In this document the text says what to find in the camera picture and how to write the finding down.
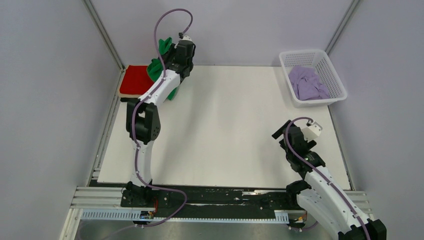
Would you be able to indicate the green t shirt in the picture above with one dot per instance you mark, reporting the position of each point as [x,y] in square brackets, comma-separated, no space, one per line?
[155,68]

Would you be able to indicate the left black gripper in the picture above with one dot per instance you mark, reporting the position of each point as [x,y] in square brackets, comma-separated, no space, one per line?
[166,55]

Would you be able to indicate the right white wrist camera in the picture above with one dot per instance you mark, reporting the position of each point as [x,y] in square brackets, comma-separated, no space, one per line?
[312,130]

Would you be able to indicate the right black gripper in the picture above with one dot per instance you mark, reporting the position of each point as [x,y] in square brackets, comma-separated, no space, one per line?
[308,144]

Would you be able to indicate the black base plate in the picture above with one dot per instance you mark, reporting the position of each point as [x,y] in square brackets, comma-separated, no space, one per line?
[212,202]

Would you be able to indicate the folded black t shirt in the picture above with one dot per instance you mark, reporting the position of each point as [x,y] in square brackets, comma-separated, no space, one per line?
[125,99]

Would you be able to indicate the aluminium rail frame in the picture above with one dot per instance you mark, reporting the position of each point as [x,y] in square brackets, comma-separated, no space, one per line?
[104,203]

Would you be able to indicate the purple t shirt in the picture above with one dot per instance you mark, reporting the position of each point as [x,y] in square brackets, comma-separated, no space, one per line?
[307,85]

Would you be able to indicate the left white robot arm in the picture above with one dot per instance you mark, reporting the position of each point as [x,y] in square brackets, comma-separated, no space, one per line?
[165,73]

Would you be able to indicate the folded red t shirt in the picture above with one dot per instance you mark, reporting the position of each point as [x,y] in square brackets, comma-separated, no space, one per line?
[147,82]

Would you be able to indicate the white plastic basket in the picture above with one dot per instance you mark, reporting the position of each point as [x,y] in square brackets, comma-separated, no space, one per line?
[320,61]

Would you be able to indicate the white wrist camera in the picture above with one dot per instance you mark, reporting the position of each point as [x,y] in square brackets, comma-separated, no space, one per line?
[184,37]
[312,130]

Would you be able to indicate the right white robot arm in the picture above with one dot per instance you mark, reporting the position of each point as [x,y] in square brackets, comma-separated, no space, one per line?
[317,192]

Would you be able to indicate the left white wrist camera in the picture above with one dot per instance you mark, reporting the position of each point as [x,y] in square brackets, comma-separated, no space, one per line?
[184,37]

